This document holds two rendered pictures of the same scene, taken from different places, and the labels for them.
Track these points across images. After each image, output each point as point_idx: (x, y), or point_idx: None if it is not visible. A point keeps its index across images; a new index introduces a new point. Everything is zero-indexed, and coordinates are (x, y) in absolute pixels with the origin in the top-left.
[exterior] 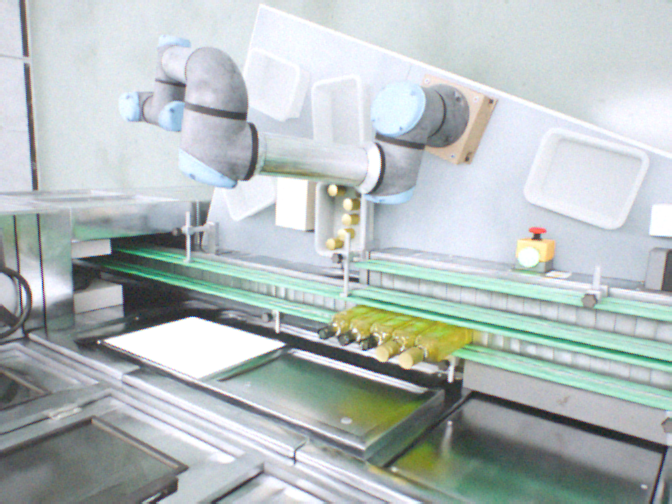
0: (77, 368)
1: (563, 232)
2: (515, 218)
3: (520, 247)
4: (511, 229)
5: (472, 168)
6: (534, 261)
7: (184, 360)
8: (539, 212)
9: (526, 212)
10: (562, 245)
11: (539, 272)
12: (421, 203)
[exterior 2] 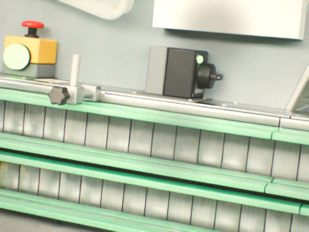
0: None
1: (67, 30)
2: (12, 12)
3: (8, 45)
4: (7, 27)
5: None
6: (21, 61)
7: None
8: (40, 4)
9: (25, 4)
10: (65, 47)
11: (29, 77)
12: None
